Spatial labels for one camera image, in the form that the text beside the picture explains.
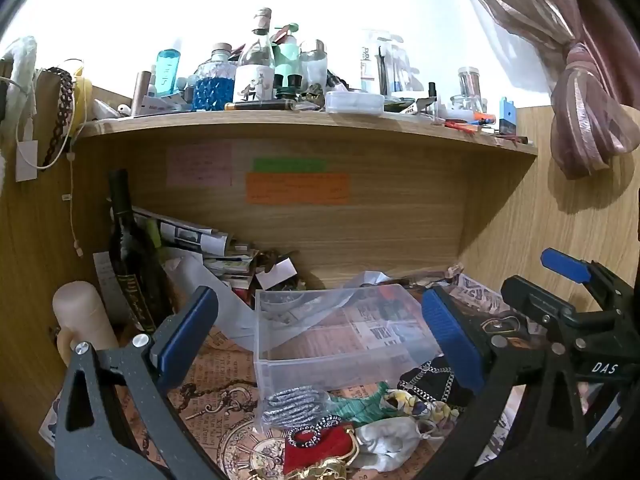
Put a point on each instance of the black nail polish bottle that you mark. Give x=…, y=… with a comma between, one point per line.
x=431, y=94

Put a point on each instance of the blue box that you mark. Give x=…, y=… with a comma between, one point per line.
x=506, y=116

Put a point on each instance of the white tag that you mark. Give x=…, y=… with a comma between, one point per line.
x=26, y=160

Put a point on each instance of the clear bottle with white label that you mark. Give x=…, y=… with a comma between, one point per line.
x=255, y=67

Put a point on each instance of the wooden desk shelf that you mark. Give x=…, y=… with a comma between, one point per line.
x=400, y=200

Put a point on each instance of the white card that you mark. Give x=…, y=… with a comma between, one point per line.
x=277, y=272

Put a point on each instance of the clear glass bottle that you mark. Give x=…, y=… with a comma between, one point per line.
x=314, y=65

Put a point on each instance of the red cloth pouch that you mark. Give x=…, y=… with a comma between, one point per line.
x=320, y=449

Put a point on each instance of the orange pens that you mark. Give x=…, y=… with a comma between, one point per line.
x=462, y=123

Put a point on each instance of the gold ornament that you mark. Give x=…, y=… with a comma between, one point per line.
x=325, y=471

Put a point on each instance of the white plastic case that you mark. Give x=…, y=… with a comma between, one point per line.
x=355, y=102

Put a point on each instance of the clear plastic sheet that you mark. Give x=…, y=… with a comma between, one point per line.
x=215, y=305

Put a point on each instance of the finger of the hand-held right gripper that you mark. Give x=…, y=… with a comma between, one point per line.
x=532, y=300
x=565, y=265

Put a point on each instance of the green scrunchie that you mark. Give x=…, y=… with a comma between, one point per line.
x=361, y=406

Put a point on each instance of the green sticky note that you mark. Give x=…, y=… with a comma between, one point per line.
x=289, y=164

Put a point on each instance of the dark wine bottle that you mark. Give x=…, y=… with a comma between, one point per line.
x=131, y=265

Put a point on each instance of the brown cylinder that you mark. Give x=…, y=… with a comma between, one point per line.
x=140, y=92

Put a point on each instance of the white fluffy cloth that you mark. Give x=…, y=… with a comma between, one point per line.
x=19, y=80

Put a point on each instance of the dark brown tube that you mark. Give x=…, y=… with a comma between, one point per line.
x=260, y=105

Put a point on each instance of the vintage printed table mat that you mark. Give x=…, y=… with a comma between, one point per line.
x=220, y=410

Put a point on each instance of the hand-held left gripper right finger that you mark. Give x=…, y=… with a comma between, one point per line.
x=450, y=335

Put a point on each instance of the light blue bottle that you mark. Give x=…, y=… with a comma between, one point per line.
x=167, y=72

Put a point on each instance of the clear packaged item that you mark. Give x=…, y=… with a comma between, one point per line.
x=376, y=62

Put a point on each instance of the blue patterned glass jar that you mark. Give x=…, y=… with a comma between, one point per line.
x=214, y=85

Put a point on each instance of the clear plastic box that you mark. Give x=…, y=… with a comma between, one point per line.
x=320, y=330

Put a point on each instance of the yellow patterned scrunchie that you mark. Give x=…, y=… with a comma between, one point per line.
x=417, y=402

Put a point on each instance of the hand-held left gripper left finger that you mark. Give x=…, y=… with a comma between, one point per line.
x=184, y=332

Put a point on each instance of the silver scrunchie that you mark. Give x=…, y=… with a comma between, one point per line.
x=294, y=406

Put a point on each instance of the pink sticky note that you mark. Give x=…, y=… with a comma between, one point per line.
x=199, y=164

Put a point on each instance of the pink curtain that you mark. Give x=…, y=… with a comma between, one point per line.
x=570, y=60

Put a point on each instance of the white cloth pouch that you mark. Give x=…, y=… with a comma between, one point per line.
x=391, y=439

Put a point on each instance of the yellow headband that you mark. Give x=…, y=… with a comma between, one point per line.
x=82, y=92

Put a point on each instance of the braided brown headband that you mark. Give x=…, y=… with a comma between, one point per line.
x=57, y=115

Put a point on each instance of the orange sticky note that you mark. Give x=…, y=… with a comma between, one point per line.
x=297, y=188

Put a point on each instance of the pile of papers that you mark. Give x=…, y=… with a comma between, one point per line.
x=200, y=247

